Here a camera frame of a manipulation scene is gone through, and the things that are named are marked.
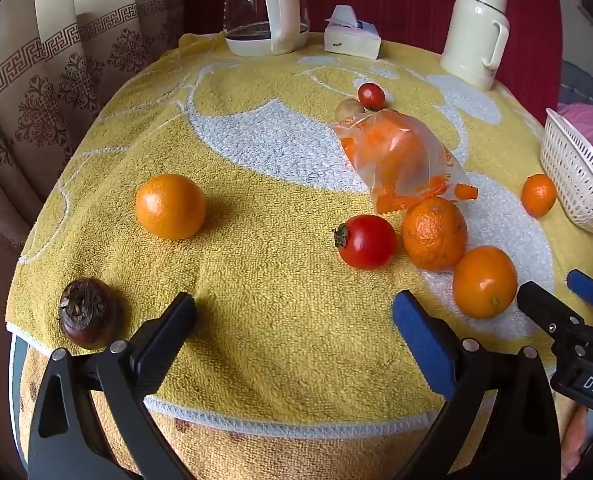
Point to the dark brown round fruit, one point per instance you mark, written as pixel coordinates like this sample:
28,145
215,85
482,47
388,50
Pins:
89,312

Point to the tan patterned tablecloth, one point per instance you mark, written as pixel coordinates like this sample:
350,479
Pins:
276,452

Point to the red tomato with stem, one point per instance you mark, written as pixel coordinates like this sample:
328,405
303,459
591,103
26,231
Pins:
369,241

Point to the yellow and white towel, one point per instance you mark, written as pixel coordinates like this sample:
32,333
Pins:
276,285

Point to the rough-skinned mandarin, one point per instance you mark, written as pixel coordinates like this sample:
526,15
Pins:
435,234

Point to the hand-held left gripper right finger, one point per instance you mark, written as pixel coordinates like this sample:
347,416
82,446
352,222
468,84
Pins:
421,340

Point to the red cloth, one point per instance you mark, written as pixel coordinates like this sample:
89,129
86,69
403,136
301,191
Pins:
401,0

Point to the small red cherry tomato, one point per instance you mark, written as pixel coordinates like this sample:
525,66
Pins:
371,95

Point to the cream thermos flask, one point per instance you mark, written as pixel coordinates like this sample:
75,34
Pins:
469,35

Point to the person's right hand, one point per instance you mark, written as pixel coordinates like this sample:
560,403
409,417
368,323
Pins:
575,440

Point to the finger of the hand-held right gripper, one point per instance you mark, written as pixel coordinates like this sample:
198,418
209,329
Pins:
588,287
546,307

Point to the large smooth orange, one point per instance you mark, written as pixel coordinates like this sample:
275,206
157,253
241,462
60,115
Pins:
171,206

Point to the grey headboard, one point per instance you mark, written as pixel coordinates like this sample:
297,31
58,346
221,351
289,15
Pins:
583,82

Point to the white tissue pack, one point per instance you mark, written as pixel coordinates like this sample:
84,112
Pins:
351,40

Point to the white plastic basket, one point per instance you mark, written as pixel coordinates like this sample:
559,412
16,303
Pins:
576,175

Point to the plastic bag of orange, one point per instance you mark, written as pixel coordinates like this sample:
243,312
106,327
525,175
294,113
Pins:
401,160

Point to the brown longan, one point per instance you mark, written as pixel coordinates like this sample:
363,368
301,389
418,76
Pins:
349,110

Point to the beige patterned curtain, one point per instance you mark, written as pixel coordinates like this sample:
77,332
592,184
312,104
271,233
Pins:
51,85

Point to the small mandarin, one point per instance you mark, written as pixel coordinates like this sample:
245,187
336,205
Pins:
538,195

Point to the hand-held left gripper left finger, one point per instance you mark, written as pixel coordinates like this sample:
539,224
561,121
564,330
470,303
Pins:
164,340

